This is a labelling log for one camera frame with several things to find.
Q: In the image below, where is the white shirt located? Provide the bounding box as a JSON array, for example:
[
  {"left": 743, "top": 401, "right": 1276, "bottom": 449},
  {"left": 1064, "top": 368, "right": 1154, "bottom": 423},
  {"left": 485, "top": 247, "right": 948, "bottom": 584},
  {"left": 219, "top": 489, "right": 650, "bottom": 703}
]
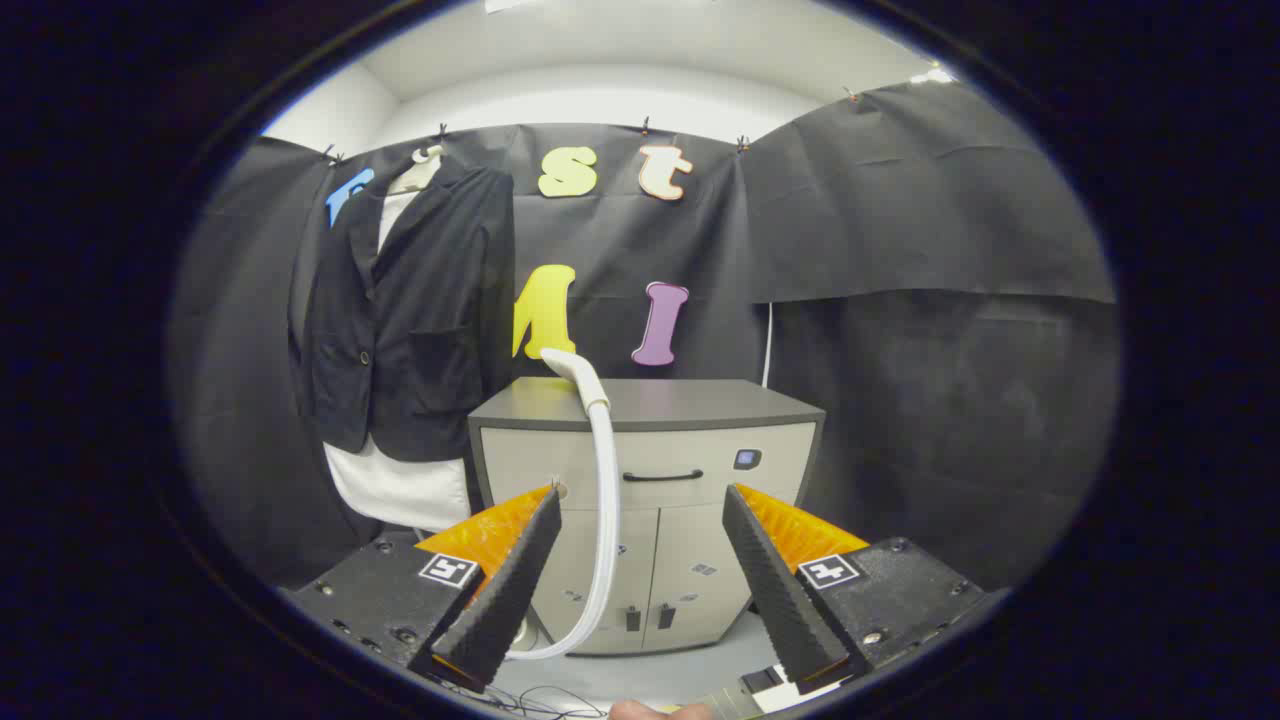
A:
[{"left": 322, "top": 185, "right": 473, "bottom": 534}]

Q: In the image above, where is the white garment steamer nozzle with hose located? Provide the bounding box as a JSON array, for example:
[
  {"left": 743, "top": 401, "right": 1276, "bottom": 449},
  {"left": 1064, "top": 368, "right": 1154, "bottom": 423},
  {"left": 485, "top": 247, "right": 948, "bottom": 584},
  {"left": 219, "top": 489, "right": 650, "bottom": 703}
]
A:
[{"left": 503, "top": 347, "right": 623, "bottom": 663}]

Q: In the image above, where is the grey cabinet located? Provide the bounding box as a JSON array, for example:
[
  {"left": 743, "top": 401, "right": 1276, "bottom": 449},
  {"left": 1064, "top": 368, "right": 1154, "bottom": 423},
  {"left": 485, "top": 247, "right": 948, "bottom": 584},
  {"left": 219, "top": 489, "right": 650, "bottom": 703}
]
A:
[{"left": 467, "top": 377, "right": 827, "bottom": 658}]

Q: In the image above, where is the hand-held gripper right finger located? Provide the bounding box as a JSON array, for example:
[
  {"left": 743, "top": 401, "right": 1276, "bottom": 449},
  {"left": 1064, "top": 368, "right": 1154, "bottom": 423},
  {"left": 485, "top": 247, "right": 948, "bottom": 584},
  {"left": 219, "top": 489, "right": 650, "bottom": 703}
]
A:
[{"left": 722, "top": 484, "right": 991, "bottom": 697}]

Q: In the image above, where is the black suit jacket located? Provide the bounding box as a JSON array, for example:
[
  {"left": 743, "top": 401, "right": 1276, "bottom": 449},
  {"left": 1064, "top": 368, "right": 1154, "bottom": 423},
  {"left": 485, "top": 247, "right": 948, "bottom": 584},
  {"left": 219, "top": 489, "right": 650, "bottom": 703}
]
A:
[{"left": 288, "top": 158, "right": 517, "bottom": 463}]

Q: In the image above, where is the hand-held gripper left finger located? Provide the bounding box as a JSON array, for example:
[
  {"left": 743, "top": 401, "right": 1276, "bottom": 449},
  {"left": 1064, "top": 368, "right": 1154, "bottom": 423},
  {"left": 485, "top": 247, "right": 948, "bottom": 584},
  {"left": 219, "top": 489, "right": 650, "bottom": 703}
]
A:
[{"left": 285, "top": 484, "right": 563, "bottom": 694}]

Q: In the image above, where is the black backdrop cloth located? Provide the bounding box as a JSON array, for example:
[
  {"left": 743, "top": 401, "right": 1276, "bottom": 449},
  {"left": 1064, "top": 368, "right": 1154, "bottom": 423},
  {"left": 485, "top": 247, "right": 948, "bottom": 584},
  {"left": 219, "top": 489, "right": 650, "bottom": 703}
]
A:
[{"left": 170, "top": 80, "right": 1121, "bottom": 591}]

